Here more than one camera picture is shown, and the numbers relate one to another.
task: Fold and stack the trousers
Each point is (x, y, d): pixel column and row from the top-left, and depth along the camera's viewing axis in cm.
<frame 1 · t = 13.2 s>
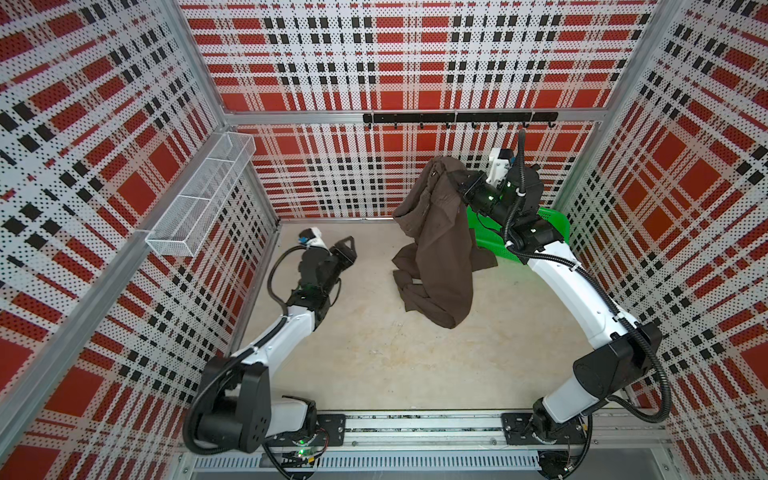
left hand: (358, 242, 85), fingers open
right hand: (451, 170, 68), fingers closed
brown trousers: (440, 252, 85), point 23 cm above the table

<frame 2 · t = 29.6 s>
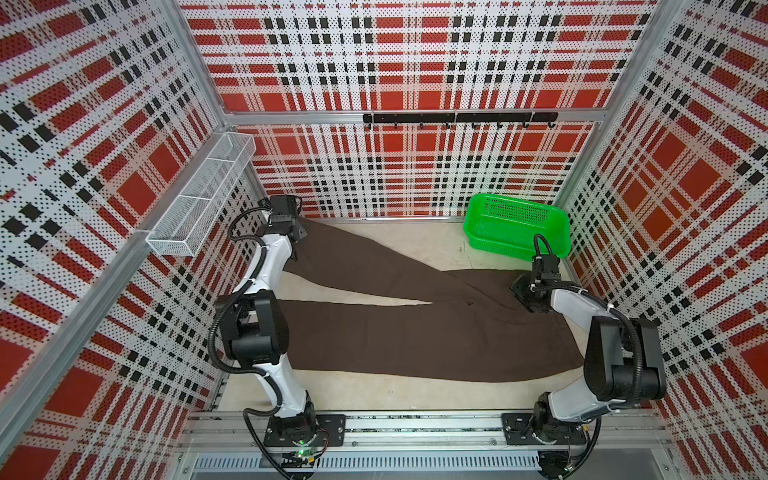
left hand: (292, 231, 92), fingers closed
right hand: (518, 289, 94), fingers open
brown trousers: (473, 326, 94), on the table

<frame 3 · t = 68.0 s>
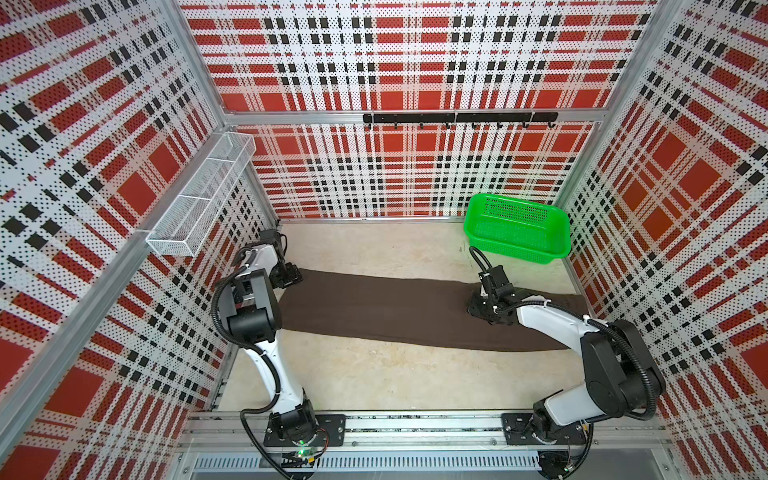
left hand: (289, 285, 98), fingers open
right hand: (473, 305, 92), fingers open
brown trousers: (365, 309, 103), on the table

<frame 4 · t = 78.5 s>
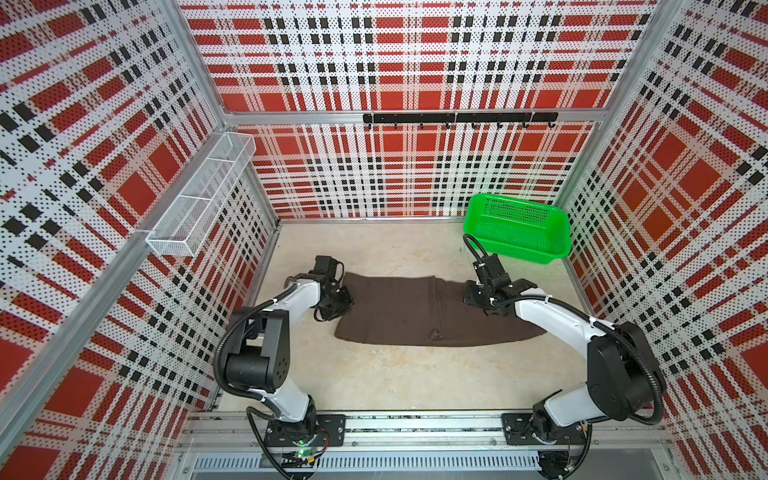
left hand: (353, 307, 93), fingers closed
right hand: (470, 293, 90), fingers open
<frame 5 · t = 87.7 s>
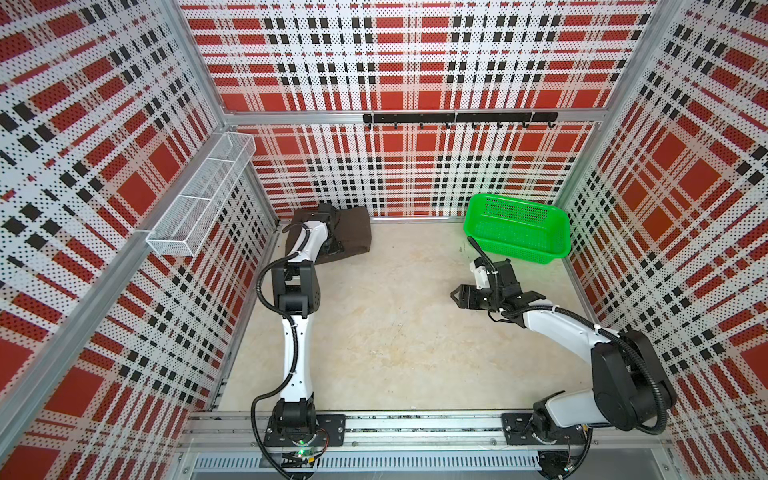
left hand: (328, 253, 106), fingers open
right hand: (464, 294, 89), fingers open
brown trousers: (351, 226, 117), point 4 cm above the table

